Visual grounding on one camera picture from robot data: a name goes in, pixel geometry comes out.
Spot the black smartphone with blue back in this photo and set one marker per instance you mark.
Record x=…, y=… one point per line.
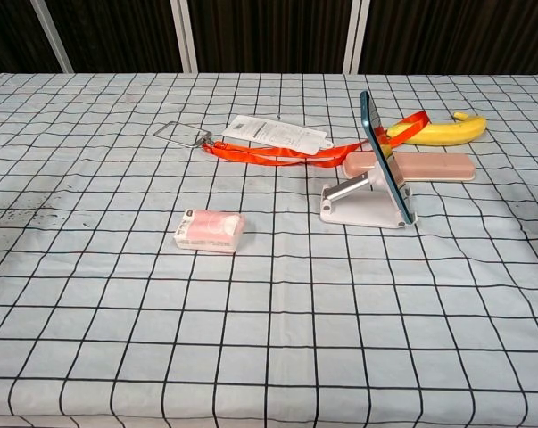
x=384, y=151

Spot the white printed package bag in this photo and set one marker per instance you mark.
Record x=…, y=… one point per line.
x=273, y=134

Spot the clear badge holder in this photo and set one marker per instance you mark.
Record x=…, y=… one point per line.
x=179, y=133

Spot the yellow banana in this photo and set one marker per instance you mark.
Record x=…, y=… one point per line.
x=447, y=134

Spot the pink tissue pack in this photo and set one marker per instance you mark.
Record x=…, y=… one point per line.
x=210, y=229

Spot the white partition post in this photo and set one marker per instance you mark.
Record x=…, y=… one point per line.
x=52, y=38
x=357, y=35
x=184, y=35

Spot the pink pencil case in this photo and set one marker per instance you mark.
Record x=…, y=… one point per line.
x=433, y=166

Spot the white black checked tablecloth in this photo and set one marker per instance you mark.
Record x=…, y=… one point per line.
x=161, y=312

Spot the white folding phone stand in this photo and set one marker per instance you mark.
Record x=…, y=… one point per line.
x=366, y=214

